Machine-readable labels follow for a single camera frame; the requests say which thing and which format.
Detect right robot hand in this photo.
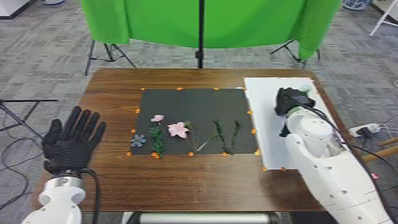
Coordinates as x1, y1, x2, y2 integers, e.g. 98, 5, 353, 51
273, 87, 316, 116

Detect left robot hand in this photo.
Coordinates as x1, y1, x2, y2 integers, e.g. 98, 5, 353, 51
39, 105, 108, 176

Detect white sheet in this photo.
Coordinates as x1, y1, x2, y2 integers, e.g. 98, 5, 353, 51
241, 76, 325, 172

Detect blue flower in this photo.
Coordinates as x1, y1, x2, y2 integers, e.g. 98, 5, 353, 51
130, 133, 149, 149

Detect black tripod stand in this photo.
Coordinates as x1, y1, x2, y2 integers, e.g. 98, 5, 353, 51
82, 39, 140, 77
268, 39, 325, 70

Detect green sprig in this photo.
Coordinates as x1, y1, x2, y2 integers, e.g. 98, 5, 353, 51
211, 119, 231, 155
227, 119, 243, 153

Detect black folding stand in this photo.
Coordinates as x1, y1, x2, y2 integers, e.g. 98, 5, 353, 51
0, 98, 60, 135

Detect white power strip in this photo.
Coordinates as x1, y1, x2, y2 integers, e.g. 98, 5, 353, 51
348, 122, 384, 138

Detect small pink flower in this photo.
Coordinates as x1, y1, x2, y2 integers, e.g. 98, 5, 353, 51
147, 114, 169, 158

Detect dark mat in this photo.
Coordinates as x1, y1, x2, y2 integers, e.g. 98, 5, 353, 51
128, 87, 261, 157

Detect pink lily flower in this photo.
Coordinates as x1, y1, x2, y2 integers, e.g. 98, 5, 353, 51
165, 120, 211, 154

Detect wooden sticks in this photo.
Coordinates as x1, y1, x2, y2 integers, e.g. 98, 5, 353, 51
359, 137, 398, 164

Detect black stand pole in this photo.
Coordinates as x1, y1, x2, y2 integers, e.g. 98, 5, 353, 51
194, 0, 208, 70

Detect blue and white vase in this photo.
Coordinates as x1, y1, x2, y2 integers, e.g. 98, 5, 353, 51
341, 0, 375, 12

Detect pale grey bar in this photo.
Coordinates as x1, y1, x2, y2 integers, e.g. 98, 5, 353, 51
126, 212, 284, 224

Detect black floor cables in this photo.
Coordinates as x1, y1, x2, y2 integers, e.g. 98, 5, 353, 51
0, 109, 48, 209

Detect black cable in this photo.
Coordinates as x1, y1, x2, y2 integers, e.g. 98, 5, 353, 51
80, 167, 103, 224
298, 103, 398, 168

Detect white frame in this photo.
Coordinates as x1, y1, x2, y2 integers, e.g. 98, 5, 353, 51
368, 0, 398, 37

